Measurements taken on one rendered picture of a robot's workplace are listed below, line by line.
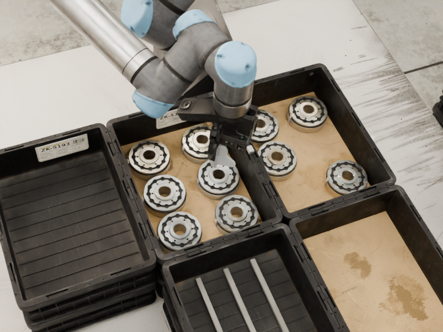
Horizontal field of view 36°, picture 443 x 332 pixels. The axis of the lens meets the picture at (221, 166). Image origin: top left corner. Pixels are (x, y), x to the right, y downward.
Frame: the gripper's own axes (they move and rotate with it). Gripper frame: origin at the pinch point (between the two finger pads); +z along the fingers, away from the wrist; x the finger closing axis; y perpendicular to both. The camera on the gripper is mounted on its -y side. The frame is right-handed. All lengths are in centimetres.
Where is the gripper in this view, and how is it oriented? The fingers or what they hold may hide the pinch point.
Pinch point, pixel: (217, 152)
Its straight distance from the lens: 152.5
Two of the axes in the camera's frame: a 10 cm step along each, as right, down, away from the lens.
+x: 3.7, -8.0, 4.8
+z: -0.5, 5.0, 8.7
